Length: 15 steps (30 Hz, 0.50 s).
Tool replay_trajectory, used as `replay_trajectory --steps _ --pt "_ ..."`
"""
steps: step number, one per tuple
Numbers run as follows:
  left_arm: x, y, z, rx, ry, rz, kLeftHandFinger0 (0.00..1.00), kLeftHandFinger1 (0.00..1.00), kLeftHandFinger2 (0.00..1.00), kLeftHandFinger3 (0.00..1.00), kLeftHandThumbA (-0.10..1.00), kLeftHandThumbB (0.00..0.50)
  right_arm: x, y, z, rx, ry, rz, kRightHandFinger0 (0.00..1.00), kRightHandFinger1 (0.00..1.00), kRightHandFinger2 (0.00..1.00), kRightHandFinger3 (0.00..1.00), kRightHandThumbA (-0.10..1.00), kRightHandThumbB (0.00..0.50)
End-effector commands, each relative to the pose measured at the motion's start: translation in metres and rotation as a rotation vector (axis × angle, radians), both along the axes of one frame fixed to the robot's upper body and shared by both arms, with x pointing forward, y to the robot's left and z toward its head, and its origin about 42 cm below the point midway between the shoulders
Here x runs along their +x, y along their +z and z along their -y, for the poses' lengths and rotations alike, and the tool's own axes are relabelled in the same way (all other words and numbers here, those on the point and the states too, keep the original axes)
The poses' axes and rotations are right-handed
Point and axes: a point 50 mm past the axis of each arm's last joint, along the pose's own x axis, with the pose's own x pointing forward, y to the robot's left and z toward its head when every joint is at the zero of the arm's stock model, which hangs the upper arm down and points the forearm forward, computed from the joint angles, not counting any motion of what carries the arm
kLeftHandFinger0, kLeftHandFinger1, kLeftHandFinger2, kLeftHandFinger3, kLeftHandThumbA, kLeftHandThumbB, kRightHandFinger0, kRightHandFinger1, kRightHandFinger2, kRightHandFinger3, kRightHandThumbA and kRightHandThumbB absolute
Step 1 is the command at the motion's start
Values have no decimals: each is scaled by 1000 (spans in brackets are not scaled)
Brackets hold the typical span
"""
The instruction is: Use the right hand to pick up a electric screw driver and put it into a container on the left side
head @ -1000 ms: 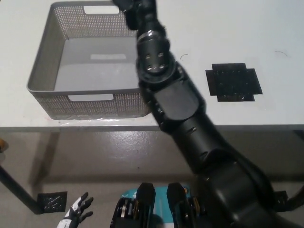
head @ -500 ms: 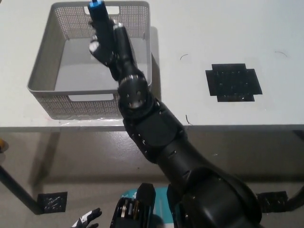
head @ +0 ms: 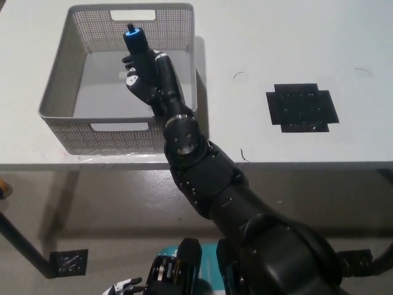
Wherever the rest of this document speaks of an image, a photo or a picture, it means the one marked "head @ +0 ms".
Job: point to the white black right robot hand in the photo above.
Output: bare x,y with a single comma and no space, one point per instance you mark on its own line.
150,86

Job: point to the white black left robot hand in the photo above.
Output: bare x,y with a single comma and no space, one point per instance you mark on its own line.
122,287

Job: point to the black electric screwdriver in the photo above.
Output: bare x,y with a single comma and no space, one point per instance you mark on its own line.
136,41

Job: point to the grey perforated plastic basket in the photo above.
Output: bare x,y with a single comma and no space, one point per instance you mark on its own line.
101,101

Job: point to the black teal robot torso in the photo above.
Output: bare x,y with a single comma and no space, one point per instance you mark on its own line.
172,270

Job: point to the black table leg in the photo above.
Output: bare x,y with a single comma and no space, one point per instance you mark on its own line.
385,176
21,242

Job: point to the orange round object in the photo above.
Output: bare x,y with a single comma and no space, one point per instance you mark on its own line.
3,189

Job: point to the black cross-shaped base plate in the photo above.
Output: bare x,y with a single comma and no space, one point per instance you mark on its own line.
302,107

